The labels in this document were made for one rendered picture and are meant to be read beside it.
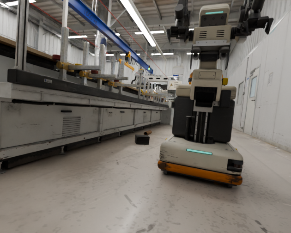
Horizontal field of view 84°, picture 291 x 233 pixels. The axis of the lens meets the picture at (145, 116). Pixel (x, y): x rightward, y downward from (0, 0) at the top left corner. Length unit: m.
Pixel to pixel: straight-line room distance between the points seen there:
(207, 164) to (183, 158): 0.18
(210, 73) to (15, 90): 1.33
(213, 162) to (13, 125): 1.50
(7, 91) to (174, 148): 1.18
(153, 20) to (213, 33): 7.90
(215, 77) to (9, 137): 1.60
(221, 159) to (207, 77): 0.63
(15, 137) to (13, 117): 0.15
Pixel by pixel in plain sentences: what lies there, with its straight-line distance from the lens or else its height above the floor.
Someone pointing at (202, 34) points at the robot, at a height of 1.16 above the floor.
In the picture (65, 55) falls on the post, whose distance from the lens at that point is 1.48.
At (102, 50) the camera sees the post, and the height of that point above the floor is 1.11.
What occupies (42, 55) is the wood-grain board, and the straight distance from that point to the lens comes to 1.55.
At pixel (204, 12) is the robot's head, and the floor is 1.29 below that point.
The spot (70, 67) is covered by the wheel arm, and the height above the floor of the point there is 0.81.
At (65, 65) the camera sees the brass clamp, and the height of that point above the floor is 0.82.
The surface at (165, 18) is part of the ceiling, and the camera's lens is 9.15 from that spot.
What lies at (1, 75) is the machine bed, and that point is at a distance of 1.44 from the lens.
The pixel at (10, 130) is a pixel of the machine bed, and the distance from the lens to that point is 1.53.
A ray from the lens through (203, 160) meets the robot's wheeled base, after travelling 1.33.
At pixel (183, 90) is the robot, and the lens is 1.63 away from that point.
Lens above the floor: 0.54
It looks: 3 degrees down
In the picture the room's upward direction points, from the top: 5 degrees clockwise
